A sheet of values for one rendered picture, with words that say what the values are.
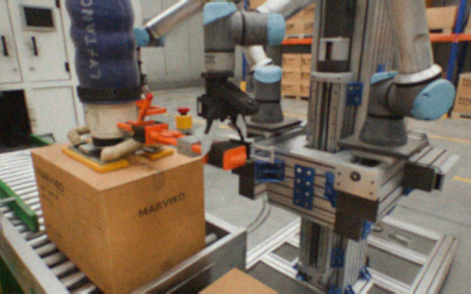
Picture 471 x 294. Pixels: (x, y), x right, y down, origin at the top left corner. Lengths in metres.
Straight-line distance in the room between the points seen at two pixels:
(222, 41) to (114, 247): 0.71
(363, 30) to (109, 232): 1.13
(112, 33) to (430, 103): 0.98
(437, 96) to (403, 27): 0.21
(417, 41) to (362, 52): 0.40
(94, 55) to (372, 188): 0.97
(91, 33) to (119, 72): 0.14
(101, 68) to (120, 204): 0.45
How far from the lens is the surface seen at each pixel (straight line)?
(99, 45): 1.18
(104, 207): 1.04
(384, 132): 1.14
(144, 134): 1.05
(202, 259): 1.26
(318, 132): 1.38
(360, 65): 1.37
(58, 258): 1.54
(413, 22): 0.98
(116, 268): 1.15
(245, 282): 1.25
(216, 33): 0.77
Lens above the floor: 1.34
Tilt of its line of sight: 17 degrees down
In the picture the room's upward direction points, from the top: straight up
